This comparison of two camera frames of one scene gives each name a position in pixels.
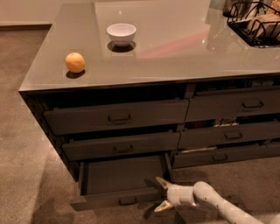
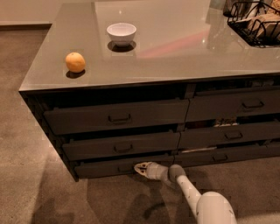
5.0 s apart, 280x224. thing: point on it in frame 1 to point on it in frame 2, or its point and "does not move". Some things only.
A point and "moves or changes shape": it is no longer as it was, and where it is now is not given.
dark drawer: x=122 y=180 moves or changes shape
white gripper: x=177 y=194 to x=153 y=170
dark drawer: x=245 y=153 does not move
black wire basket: x=257 y=24 does not move
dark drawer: x=115 y=116 does not move
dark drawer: x=228 y=135 does not move
